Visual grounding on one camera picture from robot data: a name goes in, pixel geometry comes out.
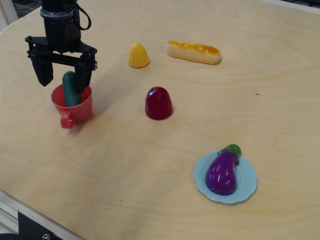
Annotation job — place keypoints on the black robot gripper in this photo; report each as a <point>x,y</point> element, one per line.
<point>62,35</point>

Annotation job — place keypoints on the green toy cucumber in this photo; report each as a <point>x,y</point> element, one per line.
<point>71,96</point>

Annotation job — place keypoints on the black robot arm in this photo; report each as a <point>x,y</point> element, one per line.
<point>68,59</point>

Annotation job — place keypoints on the yellow toy corn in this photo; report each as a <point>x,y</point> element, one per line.
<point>138,56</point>

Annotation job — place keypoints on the dark red toy dome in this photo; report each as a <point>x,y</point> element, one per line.
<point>158,103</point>

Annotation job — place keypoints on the toy bread loaf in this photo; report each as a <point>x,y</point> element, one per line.
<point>194,52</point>

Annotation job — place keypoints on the purple toy eggplant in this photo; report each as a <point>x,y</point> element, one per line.
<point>220,177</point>

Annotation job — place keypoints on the light blue toy plate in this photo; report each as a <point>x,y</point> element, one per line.
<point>246,180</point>

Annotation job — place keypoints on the black corner bracket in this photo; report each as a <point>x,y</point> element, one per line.
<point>36,228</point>

